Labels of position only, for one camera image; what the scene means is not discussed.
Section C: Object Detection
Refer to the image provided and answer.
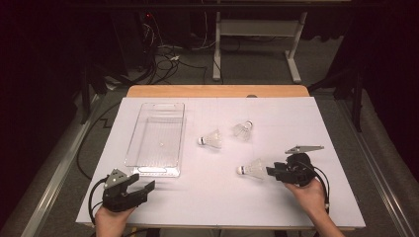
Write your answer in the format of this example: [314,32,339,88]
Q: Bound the aluminium floor rail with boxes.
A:
[19,93,102,237]
[335,98,414,237]

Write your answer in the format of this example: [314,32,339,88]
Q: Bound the white metal desk frame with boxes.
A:
[211,11,309,84]

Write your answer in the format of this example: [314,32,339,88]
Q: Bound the tangle of floor cables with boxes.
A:
[141,13,211,86]

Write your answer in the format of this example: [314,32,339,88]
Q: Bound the right hand-held gripper cable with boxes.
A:
[295,160,331,213]

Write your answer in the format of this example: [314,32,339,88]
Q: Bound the clear plastic tray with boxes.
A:
[124,102,187,179]

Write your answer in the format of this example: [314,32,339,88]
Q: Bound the black floor cable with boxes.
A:
[76,101,123,182]

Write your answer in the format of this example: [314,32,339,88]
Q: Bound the person's right hand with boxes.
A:
[285,179,327,215]

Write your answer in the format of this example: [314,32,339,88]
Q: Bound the white table sheet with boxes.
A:
[76,97,366,229]

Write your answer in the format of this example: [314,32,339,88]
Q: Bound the white shuttlecock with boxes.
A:
[232,119,254,142]
[197,128,222,149]
[235,158,267,181]

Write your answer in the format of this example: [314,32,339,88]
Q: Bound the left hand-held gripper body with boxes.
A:
[102,168,148,213]

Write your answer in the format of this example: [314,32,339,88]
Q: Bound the black stand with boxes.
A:
[80,63,112,125]
[308,63,365,133]

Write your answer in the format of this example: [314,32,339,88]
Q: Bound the person's grey trousers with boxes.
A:
[161,229,276,237]

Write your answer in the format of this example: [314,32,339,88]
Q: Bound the person's left hand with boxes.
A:
[94,206,136,237]

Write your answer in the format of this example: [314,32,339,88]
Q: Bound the hand-held gripper cable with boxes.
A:
[88,177,110,226]
[295,160,331,213]

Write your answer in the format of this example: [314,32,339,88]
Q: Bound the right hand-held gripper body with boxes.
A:
[276,145,325,188]

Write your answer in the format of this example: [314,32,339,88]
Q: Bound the wooden table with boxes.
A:
[76,84,366,231]

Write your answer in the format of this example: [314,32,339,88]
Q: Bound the left hand-held gripper cable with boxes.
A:
[88,177,110,226]

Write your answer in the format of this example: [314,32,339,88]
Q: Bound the dark curtain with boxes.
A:
[0,0,83,225]
[342,0,419,182]

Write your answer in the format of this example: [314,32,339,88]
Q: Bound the dark equipment box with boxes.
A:
[112,11,158,72]

